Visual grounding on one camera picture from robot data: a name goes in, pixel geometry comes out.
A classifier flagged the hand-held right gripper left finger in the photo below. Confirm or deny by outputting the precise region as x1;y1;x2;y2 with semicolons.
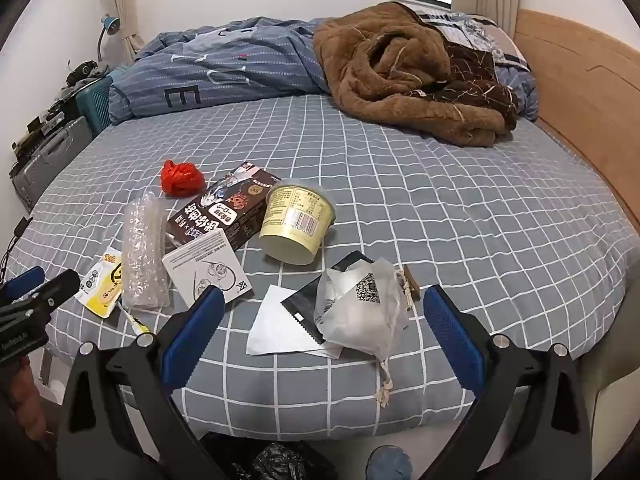
56;285;231;480

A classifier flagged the white yellow snack packet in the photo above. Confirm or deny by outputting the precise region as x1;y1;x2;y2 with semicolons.
76;246;125;319

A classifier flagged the teal suitcase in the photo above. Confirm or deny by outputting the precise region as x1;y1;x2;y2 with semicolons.
74;74;115;137

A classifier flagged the white drawstring pouch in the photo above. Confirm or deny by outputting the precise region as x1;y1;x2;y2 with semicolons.
313;257;416;407

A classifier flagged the blue striped duvet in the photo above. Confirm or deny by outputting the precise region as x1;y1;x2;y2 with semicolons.
109;17;334;126

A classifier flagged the brown fleece blanket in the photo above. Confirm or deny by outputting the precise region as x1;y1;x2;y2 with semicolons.
313;1;524;149

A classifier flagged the black cable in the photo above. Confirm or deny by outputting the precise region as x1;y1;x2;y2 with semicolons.
0;216;34;272

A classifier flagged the wooden headboard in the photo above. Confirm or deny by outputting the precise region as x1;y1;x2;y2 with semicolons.
514;8;640;233

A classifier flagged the grey checked bed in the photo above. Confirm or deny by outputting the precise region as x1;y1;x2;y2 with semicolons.
0;92;640;445

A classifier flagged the clear bubble wrap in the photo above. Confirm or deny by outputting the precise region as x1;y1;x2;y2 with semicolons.
121;192;169;312

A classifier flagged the blue white patterned pillow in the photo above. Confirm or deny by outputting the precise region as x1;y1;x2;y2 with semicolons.
419;9;539;122

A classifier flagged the person's left hand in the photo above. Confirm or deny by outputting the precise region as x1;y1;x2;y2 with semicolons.
12;357;58;442

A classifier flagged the beige padded panel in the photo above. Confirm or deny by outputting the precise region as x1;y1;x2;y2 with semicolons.
575;340;640;480

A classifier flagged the silver yellow wrapper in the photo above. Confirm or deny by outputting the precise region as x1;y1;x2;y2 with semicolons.
122;310;152;337

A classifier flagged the white printed booklet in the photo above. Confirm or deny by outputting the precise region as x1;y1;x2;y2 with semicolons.
161;233;251;311

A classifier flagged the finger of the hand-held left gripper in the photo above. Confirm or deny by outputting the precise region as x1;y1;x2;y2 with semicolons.
0;266;47;302
0;269;82;320

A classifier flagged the red plastic bag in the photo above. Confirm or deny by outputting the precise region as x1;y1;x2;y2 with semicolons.
160;159;206;197

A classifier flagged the brown printed carton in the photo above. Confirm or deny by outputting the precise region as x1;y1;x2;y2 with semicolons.
165;162;282;254

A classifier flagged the trash bin with black bag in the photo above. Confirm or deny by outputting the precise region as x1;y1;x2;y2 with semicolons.
199;441;342;480

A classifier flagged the blue desk lamp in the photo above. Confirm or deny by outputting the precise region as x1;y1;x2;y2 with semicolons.
97;13;122;64

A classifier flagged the black sachet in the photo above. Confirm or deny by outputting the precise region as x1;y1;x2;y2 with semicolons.
281;251;374;352

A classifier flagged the blue fuzzy slipper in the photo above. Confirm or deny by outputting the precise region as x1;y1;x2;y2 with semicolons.
367;445;414;480

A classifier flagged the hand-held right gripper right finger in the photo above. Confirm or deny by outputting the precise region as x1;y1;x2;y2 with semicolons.
422;284;593;480

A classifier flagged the cream plastic cup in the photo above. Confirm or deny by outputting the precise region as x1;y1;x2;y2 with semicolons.
258;179;337;266

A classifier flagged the dark clutter pile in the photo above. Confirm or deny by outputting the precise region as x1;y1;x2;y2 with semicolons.
66;59;109;87

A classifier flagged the white paper sheet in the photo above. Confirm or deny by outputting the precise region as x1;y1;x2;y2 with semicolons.
246;284;342;360

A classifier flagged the grey suitcase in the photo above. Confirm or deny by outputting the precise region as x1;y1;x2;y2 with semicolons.
9;116;94;212

